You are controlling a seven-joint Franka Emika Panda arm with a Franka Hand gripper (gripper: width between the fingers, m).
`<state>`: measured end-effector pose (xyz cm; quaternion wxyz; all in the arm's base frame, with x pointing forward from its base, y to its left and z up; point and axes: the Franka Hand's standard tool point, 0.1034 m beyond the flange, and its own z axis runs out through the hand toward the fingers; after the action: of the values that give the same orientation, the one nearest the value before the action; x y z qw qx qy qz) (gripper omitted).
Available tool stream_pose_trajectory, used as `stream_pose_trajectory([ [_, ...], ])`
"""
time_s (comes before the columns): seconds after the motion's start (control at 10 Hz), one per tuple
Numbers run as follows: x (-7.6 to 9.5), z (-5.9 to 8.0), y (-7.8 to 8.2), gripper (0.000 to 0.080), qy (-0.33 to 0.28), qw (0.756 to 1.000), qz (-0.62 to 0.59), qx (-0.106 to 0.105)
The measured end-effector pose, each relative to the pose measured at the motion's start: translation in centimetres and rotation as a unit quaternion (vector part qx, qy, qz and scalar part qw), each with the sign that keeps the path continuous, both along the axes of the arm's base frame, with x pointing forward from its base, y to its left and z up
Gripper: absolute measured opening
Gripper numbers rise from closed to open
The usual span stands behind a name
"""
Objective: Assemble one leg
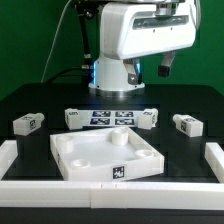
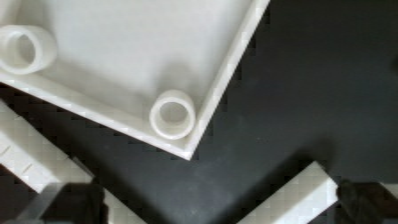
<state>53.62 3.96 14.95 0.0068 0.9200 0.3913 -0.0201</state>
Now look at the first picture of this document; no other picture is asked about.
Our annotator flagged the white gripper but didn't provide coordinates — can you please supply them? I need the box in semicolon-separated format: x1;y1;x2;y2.
100;3;196;85

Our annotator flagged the white square table top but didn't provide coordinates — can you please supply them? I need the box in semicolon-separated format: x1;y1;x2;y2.
50;127;164;182

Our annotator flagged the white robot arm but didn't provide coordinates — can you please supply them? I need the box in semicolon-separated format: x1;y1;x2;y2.
89;0;201;98

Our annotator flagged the fiducial marker sheet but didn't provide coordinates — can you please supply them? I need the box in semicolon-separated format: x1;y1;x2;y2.
79;110;141;127

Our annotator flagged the white U-shaped obstacle fence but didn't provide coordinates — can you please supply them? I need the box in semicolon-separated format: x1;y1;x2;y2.
0;140;224;210

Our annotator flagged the black cable bundle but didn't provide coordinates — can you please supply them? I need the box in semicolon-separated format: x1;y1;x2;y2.
45;0;101;84

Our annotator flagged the grey thin cable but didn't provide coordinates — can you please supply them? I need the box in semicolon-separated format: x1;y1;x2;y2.
40;0;73;84

